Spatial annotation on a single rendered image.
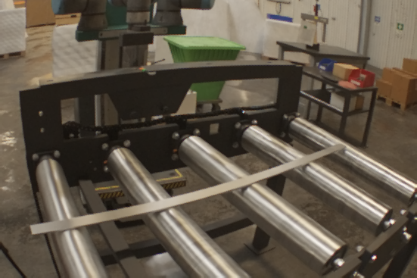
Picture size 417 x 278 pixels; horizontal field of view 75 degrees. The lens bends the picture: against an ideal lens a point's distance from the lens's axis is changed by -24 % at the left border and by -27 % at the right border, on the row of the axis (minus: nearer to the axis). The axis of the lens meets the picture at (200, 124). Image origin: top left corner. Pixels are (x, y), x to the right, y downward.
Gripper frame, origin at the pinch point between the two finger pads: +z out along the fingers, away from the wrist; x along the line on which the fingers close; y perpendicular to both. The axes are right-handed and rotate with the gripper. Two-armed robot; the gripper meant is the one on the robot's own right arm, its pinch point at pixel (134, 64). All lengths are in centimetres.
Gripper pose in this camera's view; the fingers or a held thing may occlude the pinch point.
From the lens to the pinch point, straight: 135.9
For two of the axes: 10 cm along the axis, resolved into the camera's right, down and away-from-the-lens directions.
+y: -5.1, -3.5, 7.9
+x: -8.6, 1.3, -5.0
